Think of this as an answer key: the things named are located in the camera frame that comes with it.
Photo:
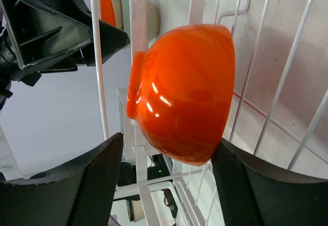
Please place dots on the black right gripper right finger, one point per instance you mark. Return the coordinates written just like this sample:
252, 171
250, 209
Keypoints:
253, 191

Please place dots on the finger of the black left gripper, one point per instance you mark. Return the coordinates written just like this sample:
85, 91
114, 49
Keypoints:
112, 39

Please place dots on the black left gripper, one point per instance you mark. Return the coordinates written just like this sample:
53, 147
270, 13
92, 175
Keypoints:
37, 35

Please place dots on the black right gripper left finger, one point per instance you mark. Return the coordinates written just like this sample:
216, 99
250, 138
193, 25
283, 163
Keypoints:
78, 192

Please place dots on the large orange bowl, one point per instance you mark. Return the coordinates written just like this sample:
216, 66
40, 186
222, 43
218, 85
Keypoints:
107, 12

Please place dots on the mint green bowl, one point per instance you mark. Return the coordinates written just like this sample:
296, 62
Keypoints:
126, 15

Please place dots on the plain beige bowl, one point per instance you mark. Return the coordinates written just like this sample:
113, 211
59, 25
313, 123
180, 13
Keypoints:
153, 21

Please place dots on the small orange bowl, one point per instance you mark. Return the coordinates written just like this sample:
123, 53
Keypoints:
181, 89

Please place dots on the white wire dish rack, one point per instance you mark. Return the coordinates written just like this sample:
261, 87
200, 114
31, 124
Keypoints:
278, 111

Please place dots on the floral beige bowl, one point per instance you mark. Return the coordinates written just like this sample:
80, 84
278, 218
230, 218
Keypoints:
117, 8

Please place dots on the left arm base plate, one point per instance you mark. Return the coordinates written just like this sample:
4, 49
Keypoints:
156, 169

